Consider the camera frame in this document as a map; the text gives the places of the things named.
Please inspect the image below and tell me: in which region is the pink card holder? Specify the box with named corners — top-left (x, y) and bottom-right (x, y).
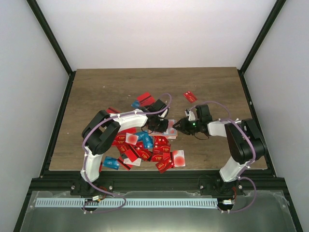
top-left (148, 119), bottom-right (178, 138)

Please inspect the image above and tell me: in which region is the red VIP card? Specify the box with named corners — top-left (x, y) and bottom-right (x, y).
top-left (152, 145), bottom-right (170, 154)
top-left (156, 159), bottom-right (173, 174)

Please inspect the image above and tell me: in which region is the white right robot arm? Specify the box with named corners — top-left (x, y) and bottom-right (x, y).
top-left (173, 101), bottom-right (268, 195)

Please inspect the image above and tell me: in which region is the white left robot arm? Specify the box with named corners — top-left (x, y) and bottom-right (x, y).
top-left (80, 100), bottom-right (169, 195)

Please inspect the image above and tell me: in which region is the blue card in pile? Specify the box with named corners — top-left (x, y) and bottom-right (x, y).
top-left (135, 131), bottom-right (154, 149)

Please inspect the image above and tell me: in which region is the white card red dot left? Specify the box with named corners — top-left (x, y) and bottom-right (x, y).
top-left (125, 133), bottom-right (139, 145)

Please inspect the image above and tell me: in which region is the small red card far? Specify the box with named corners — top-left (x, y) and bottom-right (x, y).
top-left (183, 91), bottom-right (197, 103)

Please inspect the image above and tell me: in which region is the white card red circle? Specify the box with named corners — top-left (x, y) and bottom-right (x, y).
top-left (172, 150), bottom-right (185, 167)

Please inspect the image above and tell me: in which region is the red striped card left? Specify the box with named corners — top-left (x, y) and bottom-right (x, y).
top-left (106, 107), bottom-right (120, 114)

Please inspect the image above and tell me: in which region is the blue card near edge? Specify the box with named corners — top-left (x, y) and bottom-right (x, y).
top-left (102, 156), bottom-right (120, 170)

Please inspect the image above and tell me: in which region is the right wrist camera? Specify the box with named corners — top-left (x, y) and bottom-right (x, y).
top-left (185, 109), bottom-right (196, 121)

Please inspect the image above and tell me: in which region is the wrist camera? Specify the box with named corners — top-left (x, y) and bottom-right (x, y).
top-left (185, 109), bottom-right (196, 121)
top-left (159, 108), bottom-right (169, 119)

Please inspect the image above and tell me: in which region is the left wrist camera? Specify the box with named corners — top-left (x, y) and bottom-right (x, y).
top-left (159, 108), bottom-right (169, 119)

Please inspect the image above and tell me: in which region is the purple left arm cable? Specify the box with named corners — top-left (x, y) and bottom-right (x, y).
top-left (82, 93), bottom-right (172, 214)

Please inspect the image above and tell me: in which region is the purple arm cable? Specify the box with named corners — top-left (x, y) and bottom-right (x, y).
top-left (188, 101), bottom-right (257, 213)
top-left (82, 93), bottom-right (172, 214)

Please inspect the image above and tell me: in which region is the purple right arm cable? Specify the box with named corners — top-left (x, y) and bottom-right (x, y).
top-left (188, 101), bottom-right (257, 213)

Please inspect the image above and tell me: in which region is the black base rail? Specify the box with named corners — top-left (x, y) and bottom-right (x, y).
top-left (29, 169), bottom-right (287, 196)

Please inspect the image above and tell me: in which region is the light blue slotted cable duct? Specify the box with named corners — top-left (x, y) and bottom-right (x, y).
top-left (34, 198), bottom-right (218, 209)

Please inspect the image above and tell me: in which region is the black frame post right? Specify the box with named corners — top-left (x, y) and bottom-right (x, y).
top-left (239, 0), bottom-right (287, 73)

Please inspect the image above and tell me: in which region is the black frame post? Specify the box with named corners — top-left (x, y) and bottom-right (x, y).
top-left (26, 0), bottom-right (73, 76)
top-left (239, 0), bottom-right (287, 73)

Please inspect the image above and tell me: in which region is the black frame post left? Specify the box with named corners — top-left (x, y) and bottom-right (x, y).
top-left (26, 0), bottom-right (73, 76)

